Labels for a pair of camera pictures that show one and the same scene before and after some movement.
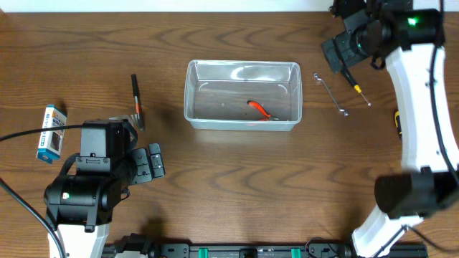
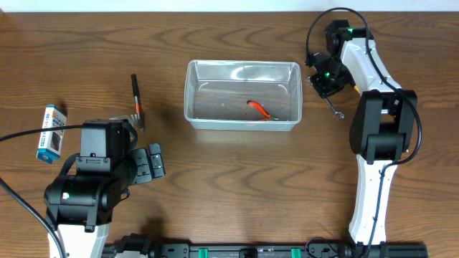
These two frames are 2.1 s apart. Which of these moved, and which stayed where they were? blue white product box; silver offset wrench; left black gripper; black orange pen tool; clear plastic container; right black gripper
Moved: right black gripper; silver offset wrench
Stayed: clear plastic container; blue white product box; left black gripper; black orange pen tool
